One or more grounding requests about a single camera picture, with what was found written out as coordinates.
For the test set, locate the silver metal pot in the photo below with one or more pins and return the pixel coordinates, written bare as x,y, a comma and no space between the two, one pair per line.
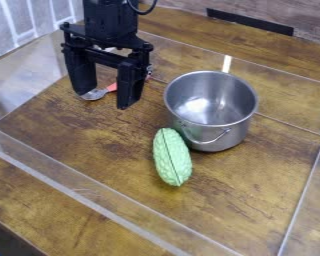
211,106

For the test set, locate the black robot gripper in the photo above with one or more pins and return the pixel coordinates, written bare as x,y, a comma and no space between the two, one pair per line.
107,40

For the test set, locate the black strip on table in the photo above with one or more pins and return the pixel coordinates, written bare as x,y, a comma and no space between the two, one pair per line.
251,22

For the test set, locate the green bumpy gourd toy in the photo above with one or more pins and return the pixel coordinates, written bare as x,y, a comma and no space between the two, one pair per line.
172,158

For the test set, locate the red handled metal spoon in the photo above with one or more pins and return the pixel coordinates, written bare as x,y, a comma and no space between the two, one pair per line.
96,93

